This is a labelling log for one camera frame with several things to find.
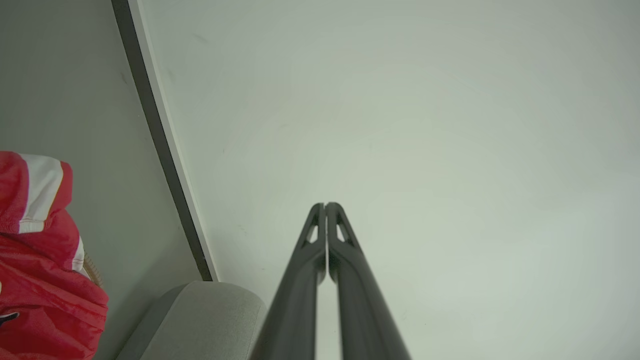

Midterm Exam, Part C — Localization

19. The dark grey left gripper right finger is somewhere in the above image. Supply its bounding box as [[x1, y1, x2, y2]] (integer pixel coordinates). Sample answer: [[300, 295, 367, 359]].
[[325, 202, 412, 360]]

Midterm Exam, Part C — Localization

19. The black and white baseboard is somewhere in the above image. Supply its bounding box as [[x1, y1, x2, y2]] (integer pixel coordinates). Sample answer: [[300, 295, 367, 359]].
[[111, 0, 219, 282]]

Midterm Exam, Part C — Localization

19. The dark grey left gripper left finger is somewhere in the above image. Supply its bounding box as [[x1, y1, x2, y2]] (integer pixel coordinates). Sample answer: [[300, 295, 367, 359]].
[[250, 202, 327, 360]]

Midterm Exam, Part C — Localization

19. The white laundry basket brown rim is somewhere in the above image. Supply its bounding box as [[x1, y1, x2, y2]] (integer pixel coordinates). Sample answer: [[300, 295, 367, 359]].
[[82, 250, 104, 288]]

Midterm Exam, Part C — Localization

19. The grey fabric sofa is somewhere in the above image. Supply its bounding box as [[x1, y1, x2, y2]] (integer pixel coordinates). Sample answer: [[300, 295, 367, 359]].
[[116, 280, 267, 360]]

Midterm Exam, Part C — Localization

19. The red and white jacket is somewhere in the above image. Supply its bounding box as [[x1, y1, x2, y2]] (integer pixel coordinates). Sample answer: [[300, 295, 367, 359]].
[[0, 151, 110, 360]]

